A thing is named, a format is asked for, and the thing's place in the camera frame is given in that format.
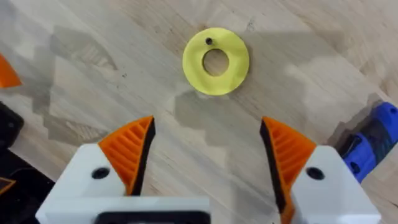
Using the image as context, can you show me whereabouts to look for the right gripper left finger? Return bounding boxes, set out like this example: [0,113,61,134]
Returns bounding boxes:
[49,114,156,203]

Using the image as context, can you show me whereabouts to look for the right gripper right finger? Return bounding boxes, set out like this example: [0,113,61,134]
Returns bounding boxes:
[259,116,382,224]

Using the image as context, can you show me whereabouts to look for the green disc with holes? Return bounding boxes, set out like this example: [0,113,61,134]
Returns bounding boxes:
[181,27,251,96]

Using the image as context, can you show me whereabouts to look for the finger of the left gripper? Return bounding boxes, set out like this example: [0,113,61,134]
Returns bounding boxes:
[0,101,56,224]
[0,52,23,90]

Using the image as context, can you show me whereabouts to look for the blue electric screwdriver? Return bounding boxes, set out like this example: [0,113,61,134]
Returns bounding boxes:
[340,101,398,185]

